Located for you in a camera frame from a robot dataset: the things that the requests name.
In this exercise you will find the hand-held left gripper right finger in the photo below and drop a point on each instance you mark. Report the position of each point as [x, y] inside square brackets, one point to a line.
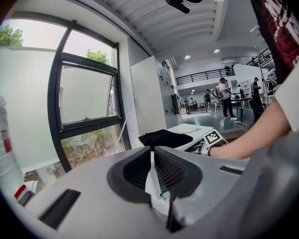
[209, 183]

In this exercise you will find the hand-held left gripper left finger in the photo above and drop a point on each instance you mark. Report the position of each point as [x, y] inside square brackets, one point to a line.
[97, 208]

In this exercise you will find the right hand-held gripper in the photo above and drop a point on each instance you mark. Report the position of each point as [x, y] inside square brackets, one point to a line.
[213, 138]

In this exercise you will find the person's right forearm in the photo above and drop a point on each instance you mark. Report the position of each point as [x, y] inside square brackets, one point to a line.
[259, 138]

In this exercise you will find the white toaster oven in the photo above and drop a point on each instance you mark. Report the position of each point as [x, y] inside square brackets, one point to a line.
[204, 129]

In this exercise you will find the white round plate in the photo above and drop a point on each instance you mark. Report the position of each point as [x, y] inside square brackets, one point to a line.
[187, 129]

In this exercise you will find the white chair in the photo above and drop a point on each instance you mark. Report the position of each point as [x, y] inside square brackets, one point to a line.
[215, 103]

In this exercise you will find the black cloth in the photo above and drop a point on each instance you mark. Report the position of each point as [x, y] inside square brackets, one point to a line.
[164, 138]

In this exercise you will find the dark work table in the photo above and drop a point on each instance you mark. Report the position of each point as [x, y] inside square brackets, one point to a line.
[241, 99]

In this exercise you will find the black balcony railing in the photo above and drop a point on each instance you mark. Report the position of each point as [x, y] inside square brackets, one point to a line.
[204, 73]

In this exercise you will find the grey metal locker cabinet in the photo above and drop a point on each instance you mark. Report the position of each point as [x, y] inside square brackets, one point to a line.
[149, 96]

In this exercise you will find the round ceiling light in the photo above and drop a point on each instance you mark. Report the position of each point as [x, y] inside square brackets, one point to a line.
[187, 57]
[216, 50]

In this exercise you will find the large white water jug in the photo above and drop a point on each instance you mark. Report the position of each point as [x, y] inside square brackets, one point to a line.
[2, 158]

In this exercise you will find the black framed window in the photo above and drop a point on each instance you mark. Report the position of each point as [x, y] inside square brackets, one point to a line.
[87, 91]

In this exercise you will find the person's black printed t-shirt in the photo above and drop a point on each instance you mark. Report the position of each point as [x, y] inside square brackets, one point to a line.
[284, 34]

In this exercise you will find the black wall monitor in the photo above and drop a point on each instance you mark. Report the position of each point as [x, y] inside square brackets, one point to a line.
[175, 104]

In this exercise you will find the black head-worn camera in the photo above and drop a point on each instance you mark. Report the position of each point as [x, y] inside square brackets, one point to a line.
[177, 4]

